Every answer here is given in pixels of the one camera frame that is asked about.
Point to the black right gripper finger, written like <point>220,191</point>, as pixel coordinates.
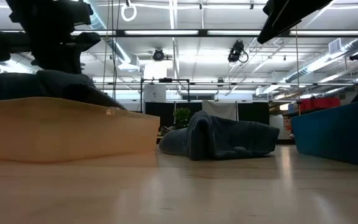
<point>275,7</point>
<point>294,15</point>

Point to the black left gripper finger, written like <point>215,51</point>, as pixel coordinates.
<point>70,59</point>
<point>45,57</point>

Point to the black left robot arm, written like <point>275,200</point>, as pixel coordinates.
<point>5,46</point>

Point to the light grey knit hat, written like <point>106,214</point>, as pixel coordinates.
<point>174,141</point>

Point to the translucent orange plastic bin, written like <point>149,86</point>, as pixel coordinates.
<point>73,133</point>

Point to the round black ceiling lamp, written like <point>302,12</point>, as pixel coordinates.
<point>158,55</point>

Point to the red storage container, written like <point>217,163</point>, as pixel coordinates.
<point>320,103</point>

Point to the white board panel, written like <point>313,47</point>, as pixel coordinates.
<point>219,109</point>

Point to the green potted plant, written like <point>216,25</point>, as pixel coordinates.
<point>182,116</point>

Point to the blue plastic bin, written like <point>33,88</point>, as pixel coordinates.
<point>337,133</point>

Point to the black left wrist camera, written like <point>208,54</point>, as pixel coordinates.
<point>81,12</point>

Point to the silver ventilation duct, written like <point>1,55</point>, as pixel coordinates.
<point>319,62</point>

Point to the black hanging camera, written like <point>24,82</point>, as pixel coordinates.
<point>236,51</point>

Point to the black metal stand frame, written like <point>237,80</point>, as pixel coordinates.
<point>141,93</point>

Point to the black overhead frame bar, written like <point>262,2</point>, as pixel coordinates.
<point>166,32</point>

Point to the black partition wall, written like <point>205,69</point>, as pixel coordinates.
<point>253,112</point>

